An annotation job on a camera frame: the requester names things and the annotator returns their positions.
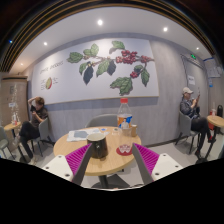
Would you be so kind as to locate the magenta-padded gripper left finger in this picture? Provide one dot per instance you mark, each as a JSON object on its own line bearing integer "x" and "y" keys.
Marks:
{"x": 58, "y": 166}

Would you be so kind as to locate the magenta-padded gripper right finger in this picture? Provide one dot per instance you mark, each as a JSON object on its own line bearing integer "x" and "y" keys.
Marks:
{"x": 165, "y": 165}

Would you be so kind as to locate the clear red-capped drink bottle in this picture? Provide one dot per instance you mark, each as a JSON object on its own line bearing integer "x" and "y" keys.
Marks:
{"x": 124, "y": 115}

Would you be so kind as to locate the white and grey paper sheet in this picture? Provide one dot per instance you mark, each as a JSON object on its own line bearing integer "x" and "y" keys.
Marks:
{"x": 80, "y": 135}

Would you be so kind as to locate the grey padded chair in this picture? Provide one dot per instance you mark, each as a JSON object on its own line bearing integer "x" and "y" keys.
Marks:
{"x": 4, "y": 141}
{"x": 43, "y": 130}
{"x": 185, "y": 125}
{"x": 101, "y": 120}

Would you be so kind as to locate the clear drinking glass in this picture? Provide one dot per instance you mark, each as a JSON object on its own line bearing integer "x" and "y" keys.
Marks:
{"x": 125, "y": 147}

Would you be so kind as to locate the dark mug with white inside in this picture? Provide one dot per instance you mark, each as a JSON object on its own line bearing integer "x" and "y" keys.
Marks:
{"x": 98, "y": 148}

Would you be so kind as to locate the small wooden block stand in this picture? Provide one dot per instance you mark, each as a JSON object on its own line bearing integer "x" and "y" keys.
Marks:
{"x": 134, "y": 130}

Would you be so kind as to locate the person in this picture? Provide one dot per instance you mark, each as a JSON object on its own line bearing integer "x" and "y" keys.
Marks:
{"x": 188, "y": 106}
{"x": 38, "y": 116}

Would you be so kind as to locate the small round wooden side table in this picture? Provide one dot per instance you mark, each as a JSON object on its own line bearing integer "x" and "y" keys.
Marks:
{"x": 216, "y": 120}
{"x": 11, "y": 126}

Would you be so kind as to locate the small clear bottle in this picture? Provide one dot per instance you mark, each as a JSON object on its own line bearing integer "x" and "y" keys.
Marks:
{"x": 14, "y": 119}

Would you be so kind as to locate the black thermos flask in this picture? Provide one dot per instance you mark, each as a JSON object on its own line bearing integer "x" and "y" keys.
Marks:
{"x": 219, "y": 110}

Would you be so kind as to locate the green exit sign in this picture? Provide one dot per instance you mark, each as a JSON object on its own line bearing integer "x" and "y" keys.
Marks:
{"x": 193, "y": 56}

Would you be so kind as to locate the round ceiling spotlights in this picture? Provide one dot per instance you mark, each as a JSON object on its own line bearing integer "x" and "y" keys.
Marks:
{"x": 100, "y": 22}

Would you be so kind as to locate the coffee branch wall mural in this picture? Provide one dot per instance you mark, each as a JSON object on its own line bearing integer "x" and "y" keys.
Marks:
{"x": 66, "y": 83}

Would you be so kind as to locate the blue-framed wall notice board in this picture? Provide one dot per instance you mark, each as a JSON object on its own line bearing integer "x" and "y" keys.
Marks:
{"x": 212, "y": 68}

